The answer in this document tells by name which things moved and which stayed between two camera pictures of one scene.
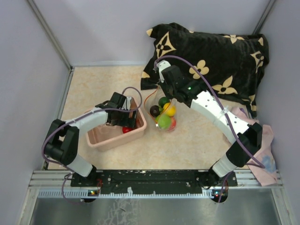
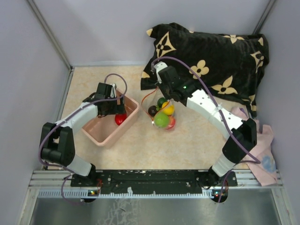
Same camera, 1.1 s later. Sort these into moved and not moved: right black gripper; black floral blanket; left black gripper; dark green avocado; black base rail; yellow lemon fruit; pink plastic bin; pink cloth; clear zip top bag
Moved: pink plastic bin; left black gripper; dark green avocado
Not moved: black base rail; pink cloth; yellow lemon fruit; black floral blanket; clear zip top bag; right black gripper
